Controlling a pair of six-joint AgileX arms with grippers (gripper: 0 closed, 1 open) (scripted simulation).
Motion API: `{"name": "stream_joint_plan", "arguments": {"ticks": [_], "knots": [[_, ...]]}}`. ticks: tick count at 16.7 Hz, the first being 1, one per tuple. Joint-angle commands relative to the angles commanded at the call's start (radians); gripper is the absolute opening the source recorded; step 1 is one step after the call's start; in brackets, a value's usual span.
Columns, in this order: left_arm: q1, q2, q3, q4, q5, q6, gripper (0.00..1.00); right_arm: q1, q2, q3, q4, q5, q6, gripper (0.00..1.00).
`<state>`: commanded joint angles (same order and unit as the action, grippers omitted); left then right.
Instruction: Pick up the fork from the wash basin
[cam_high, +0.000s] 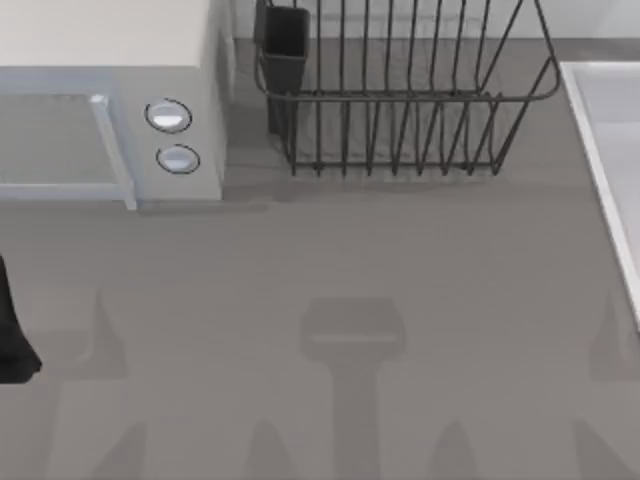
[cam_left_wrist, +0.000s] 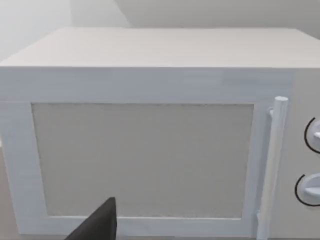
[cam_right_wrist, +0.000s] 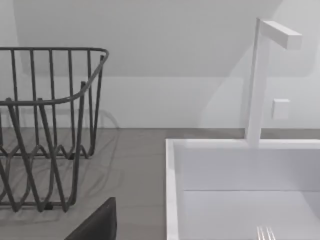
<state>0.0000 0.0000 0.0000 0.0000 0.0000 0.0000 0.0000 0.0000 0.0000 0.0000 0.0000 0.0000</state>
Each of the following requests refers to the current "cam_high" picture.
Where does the small round microwave knob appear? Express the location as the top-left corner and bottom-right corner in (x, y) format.
(155, 143), (202, 176)

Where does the large round microwave knob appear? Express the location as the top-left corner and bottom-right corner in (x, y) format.
(143, 97), (194, 135)

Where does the black cutlery holder cup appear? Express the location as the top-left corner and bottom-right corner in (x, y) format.
(254, 0), (311, 134)

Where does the pale microwave oven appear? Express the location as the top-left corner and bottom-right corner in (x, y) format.
(0, 0), (234, 211)

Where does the microwave oven glass door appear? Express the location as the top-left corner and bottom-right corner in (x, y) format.
(0, 92), (138, 211)

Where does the white sink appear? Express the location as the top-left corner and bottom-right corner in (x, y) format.
(558, 61), (640, 334)

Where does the black wire dish rack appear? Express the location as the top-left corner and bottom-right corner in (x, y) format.
(253, 0), (561, 178)

